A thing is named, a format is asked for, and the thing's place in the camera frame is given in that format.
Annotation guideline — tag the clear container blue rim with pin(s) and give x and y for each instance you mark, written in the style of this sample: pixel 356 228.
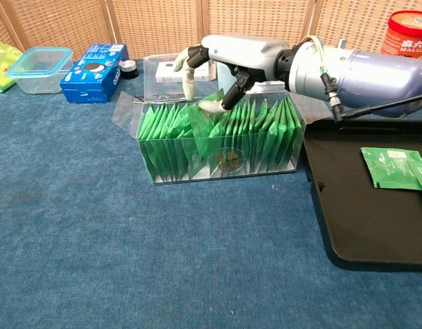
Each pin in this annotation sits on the clear container blue rim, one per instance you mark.
pixel 39 73

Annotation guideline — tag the black plastic tray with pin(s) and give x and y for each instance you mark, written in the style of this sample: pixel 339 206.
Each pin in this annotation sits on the black plastic tray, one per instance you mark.
pixel 368 222

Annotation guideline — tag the red instant noodle cup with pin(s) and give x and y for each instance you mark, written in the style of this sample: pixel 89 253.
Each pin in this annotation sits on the red instant noodle cup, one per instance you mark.
pixel 406 37

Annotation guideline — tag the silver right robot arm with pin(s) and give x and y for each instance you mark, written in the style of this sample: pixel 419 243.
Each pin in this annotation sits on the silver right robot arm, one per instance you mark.
pixel 368 75

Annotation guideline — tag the green tea sachet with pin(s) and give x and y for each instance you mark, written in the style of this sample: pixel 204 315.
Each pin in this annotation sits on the green tea sachet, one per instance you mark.
pixel 389 168

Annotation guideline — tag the blue Oreo cookie box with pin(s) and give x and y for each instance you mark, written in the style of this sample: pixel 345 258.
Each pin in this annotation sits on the blue Oreo cookie box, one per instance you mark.
pixel 91 79

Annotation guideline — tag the small black round tin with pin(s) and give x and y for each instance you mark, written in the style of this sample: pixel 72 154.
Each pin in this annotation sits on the small black round tin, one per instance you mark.
pixel 128 70

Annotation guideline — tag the green plastic packet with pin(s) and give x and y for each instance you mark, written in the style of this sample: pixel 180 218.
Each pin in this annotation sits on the green plastic packet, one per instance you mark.
pixel 204 123

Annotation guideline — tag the white box red blue print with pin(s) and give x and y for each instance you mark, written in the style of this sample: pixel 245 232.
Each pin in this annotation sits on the white box red blue print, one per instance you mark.
pixel 166 73

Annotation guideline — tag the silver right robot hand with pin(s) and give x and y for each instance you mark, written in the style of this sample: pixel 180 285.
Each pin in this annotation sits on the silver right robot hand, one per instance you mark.
pixel 245 51

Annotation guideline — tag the wicker folding screen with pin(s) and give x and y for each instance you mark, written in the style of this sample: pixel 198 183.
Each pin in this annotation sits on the wicker folding screen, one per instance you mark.
pixel 128 24

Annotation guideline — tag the green tissue pack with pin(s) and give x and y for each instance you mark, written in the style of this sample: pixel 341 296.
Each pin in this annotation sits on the green tissue pack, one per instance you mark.
pixel 0 68

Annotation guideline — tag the blue carpet tablecloth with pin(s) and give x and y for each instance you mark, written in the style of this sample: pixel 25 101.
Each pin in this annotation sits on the blue carpet tablecloth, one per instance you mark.
pixel 128 257

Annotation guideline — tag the clear box of green packets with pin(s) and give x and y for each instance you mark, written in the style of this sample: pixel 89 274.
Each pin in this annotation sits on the clear box of green packets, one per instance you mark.
pixel 218 164

